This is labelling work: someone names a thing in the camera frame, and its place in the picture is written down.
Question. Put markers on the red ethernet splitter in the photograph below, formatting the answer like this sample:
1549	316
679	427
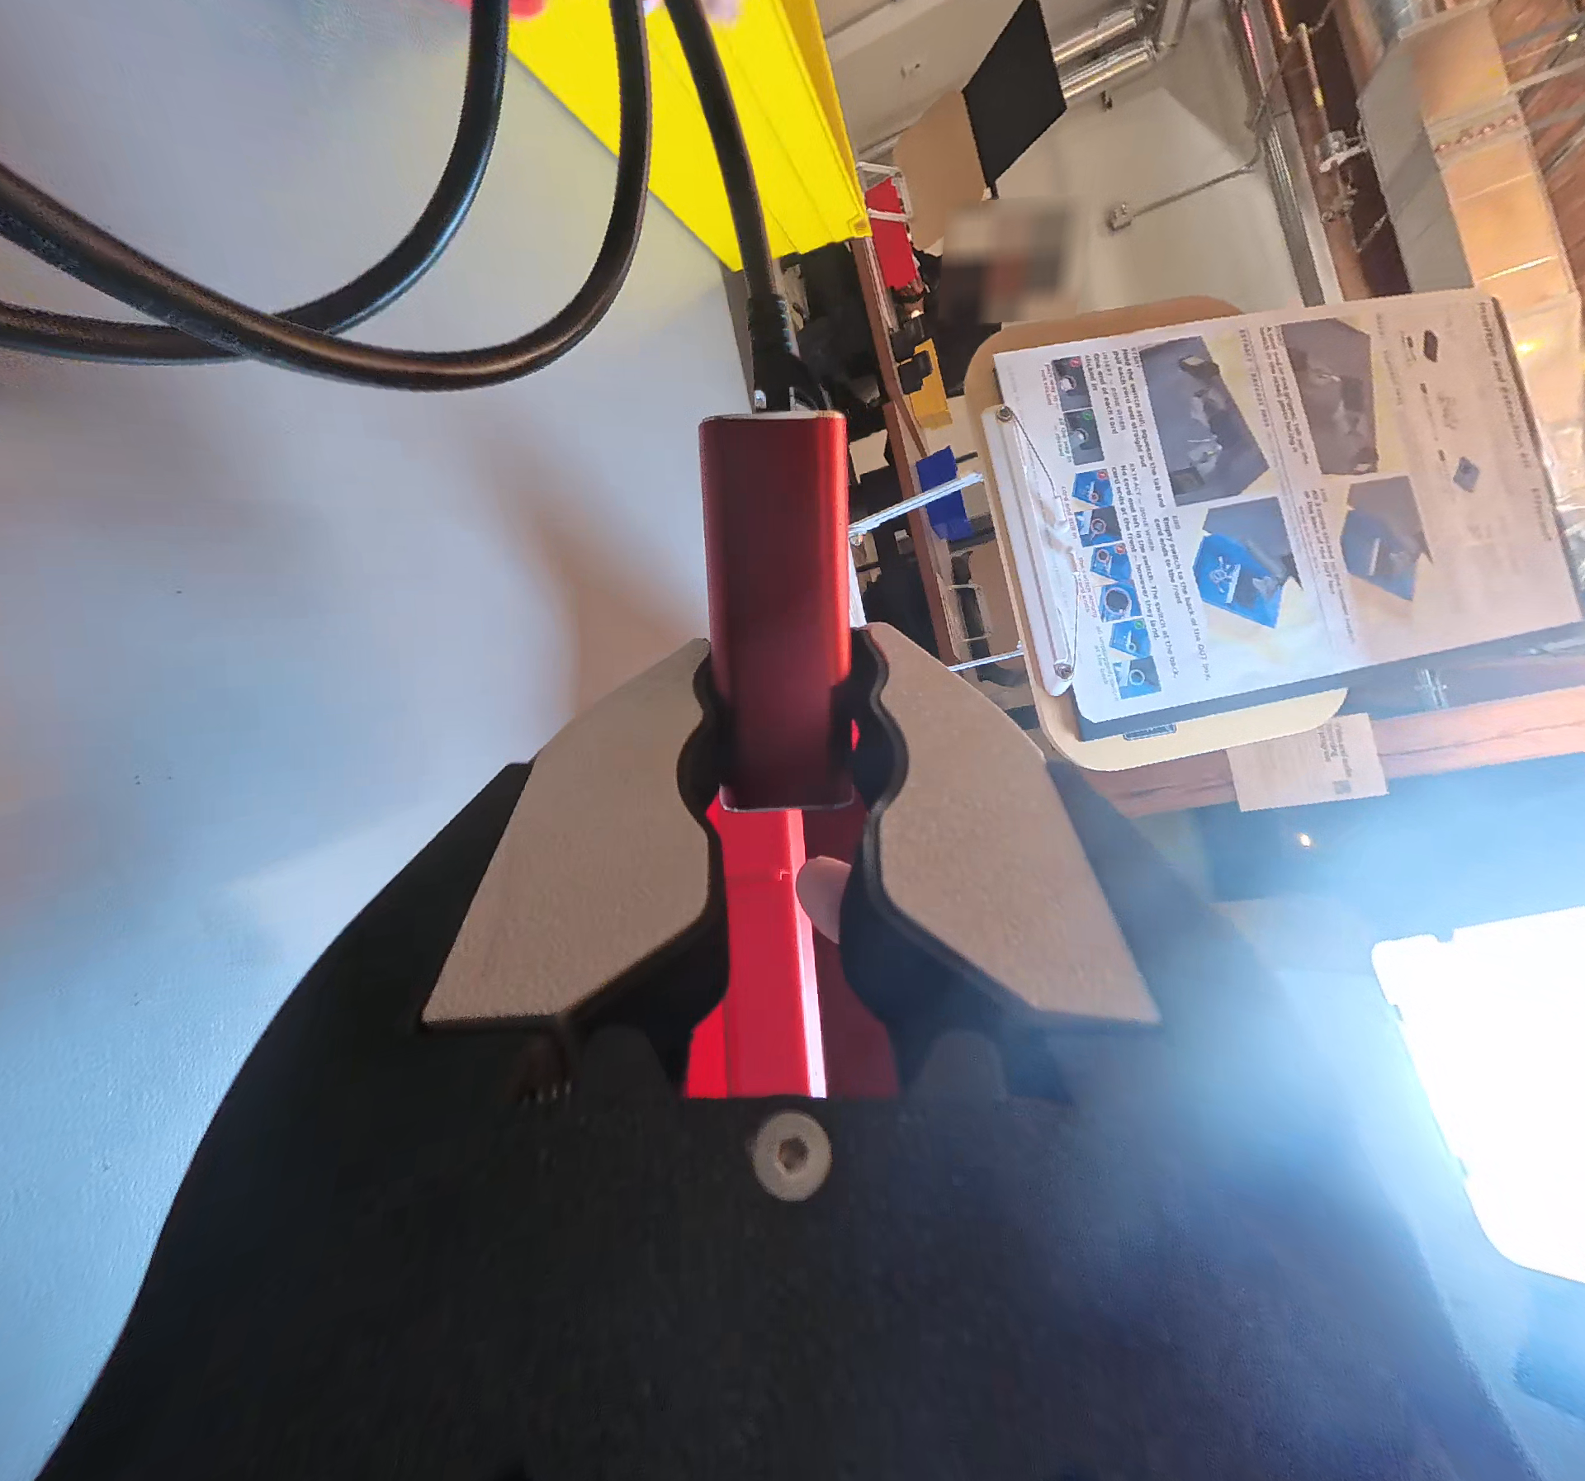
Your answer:
774	588

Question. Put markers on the small red bin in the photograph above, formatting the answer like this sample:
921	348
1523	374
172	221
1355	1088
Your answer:
887	223

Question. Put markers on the black cardboard sign stand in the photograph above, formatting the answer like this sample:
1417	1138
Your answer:
1004	106

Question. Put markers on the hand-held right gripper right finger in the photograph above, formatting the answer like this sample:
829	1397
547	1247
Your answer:
990	873

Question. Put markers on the red plastic bin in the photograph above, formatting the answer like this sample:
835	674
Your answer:
762	961

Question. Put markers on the wooden background table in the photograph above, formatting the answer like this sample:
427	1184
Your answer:
894	391

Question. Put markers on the blue plastic bin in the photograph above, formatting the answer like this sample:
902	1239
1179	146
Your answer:
950	496

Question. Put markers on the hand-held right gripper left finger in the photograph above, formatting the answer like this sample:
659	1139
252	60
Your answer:
582	861

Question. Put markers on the yellow plastic bin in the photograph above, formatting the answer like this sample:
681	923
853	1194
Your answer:
743	106

